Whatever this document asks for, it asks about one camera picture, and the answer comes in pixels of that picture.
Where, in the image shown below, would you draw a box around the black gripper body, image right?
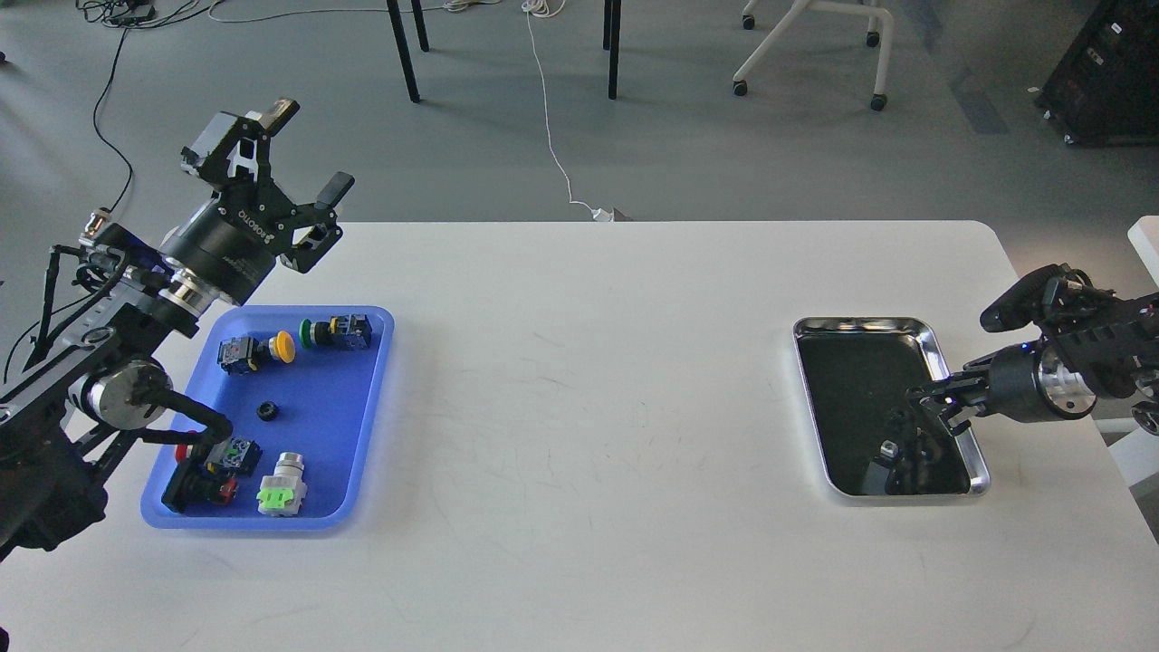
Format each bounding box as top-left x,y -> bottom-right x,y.
962,345 -> 1060,424

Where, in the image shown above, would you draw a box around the green push button switch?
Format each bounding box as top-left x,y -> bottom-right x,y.
298,313 -> 373,350

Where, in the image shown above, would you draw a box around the yellow push button switch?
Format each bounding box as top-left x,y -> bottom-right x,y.
216,331 -> 297,376

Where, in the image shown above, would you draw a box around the red mushroom push button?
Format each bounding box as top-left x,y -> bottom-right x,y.
173,435 -> 263,479

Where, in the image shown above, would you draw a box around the black red push button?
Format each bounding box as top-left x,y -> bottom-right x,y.
160,457 -> 236,514

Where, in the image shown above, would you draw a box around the blue plastic tray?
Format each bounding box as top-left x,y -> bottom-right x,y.
140,305 -> 394,532

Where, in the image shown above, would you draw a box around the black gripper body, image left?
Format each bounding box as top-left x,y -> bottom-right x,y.
160,186 -> 342,305

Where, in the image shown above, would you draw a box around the white cable on floor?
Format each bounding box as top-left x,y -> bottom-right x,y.
444,0 -> 617,224

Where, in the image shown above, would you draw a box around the silver metal tray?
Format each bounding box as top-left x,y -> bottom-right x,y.
793,315 -> 991,506

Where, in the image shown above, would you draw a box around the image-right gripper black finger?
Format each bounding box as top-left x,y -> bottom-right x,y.
909,367 -> 990,404
938,403 -> 991,435

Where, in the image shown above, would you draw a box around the black cable on floor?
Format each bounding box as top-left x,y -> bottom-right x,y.
76,0 -> 209,218

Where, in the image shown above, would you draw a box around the green and silver switch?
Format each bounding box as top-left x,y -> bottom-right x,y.
256,450 -> 308,517

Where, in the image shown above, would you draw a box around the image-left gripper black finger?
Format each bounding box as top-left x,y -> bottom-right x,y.
178,98 -> 301,207
290,173 -> 355,230

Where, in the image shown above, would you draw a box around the black table legs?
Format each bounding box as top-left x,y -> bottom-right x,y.
386,0 -> 624,103

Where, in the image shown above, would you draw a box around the black equipment case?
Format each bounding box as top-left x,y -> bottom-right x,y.
1035,1 -> 1158,146

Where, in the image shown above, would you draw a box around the white wheeled chair base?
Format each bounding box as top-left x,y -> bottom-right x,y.
732,0 -> 896,112

